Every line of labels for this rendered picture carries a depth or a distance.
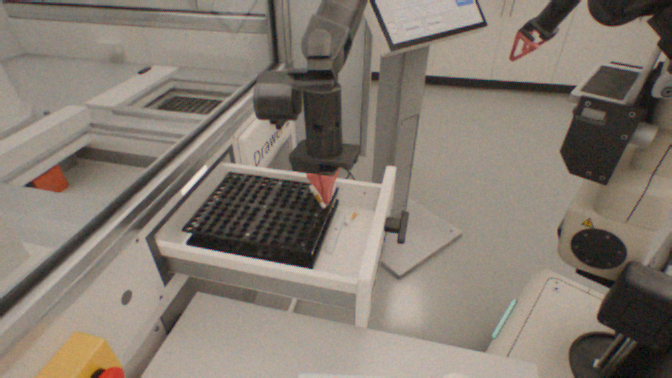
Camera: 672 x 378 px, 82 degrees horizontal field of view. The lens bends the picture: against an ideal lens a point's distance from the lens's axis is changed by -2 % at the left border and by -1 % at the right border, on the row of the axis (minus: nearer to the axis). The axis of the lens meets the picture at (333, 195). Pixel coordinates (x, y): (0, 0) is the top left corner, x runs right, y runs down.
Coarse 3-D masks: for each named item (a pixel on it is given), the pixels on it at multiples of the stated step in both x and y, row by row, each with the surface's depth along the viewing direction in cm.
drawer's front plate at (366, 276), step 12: (396, 168) 73; (384, 180) 70; (384, 192) 67; (384, 204) 64; (384, 216) 62; (372, 228) 59; (372, 240) 57; (372, 252) 55; (372, 264) 53; (360, 276) 52; (372, 276) 54; (360, 288) 52; (360, 300) 54; (360, 312) 55; (360, 324) 57
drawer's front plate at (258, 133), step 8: (256, 120) 89; (248, 128) 86; (256, 128) 86; (264, 128) 91; (272, 128) 96; (288, 128) 107; (240, 136) 83; (248, 136) 83; (256, 136) 87; (264, 136) 92; (280, 136) 102; (240, 144) 83; (248, 144) 84; (256, 144) 88; (264, 144) 92; (272, 144) 98; (240, 152) 84; (248, 152) 84; (256, 152) 89; (264, 152) 93; (272, 152) 98; (248, 160) 85; (256, 160) 89; (264, 160) 94
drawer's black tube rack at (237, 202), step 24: (216, 192) 72; (240, 192) 71; (264, 192) 71; (288, 192) 72; (192, 216) 66; (216, 216) 66; (240, 216) 66; (264, 216) 66; (288, 216) 70; (312, 216) 66; (192, 240) 66; (216, 240) 66; (240, 240) 61; (264, 240) 62; (288, 240) 65; (288, 264) 62; (312, 264) 61
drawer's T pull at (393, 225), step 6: (402, 216) 64; (390, 222) 63; (396, 222) 63; (402, 222) 63; (384, 228) 62; (390, 228) 62; (396, 228) 62; (402, 228) 62; (402, 234) 61; (402, 240) 60
